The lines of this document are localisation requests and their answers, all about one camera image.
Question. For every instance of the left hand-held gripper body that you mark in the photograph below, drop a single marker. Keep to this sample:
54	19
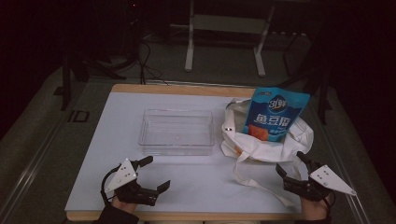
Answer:
130	186

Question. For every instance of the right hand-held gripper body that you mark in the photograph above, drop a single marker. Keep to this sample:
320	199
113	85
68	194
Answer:
314	183

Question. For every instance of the white canvas tote bag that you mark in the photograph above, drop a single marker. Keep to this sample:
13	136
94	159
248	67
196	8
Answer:
264	146

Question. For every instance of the clear plastic box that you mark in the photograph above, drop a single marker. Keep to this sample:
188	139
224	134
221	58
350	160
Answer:
176	131

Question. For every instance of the blue snack packet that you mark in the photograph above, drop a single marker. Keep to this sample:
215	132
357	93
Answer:
274	115

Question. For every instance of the person's left hand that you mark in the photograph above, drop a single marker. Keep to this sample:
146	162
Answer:
124	206

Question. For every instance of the person's right hand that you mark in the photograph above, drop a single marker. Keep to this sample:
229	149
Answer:
314	208

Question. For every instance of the black tripod stand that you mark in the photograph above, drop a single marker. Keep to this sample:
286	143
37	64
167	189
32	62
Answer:
314	77

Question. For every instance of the white metal stand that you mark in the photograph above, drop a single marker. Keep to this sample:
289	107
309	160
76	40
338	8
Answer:
225	34

